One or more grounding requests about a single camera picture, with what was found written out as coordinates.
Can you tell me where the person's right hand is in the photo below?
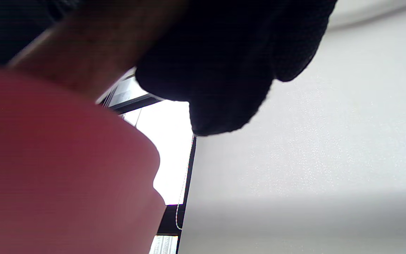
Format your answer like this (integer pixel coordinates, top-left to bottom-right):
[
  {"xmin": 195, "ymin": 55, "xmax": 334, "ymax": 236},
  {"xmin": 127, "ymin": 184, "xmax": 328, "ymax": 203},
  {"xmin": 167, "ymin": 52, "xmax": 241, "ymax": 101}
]
[{"xmin": 0, "ymin": 0, "xmax": 337, "ymax": 137}]

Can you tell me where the wire whisk with wooden handle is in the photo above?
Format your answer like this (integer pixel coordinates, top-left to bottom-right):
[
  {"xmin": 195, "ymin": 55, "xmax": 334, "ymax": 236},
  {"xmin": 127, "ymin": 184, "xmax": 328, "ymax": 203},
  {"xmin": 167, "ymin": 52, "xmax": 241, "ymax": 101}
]
[{"xmin": 7, "ymin": 0, "xmax": 189, "ymax": 101}]

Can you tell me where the pink salad bowl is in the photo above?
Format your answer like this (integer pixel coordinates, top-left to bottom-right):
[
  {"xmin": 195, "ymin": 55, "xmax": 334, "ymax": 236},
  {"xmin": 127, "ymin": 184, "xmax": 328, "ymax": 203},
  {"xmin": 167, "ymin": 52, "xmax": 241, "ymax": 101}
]
[{"xmin": 0, "ymin": 62, "xmax": 167, "ymax": 254}]

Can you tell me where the white roller blind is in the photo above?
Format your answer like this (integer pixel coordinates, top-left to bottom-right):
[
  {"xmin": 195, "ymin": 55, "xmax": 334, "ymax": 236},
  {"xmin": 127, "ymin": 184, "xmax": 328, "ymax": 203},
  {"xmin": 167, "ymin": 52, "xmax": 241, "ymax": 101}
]
[{"xmin": 178, "ymin": 0, "xmax": 406, "ymax": 254}]

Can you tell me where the white bead chain cord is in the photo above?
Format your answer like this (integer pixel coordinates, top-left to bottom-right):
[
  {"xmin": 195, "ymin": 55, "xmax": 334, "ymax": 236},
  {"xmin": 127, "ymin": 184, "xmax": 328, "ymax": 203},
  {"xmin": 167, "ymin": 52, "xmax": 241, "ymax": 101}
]
[{"xmin": 175, "ymin": 134, "xmax": 195, "ymax": 230}]

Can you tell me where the black window frame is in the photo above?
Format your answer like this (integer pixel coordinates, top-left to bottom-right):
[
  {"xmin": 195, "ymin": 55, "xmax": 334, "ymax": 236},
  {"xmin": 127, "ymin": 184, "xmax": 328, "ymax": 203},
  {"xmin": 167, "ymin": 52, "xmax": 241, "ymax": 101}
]
[{"xmin": 99, "ymin": 76, "xmax": 197, "ymax": 254}]

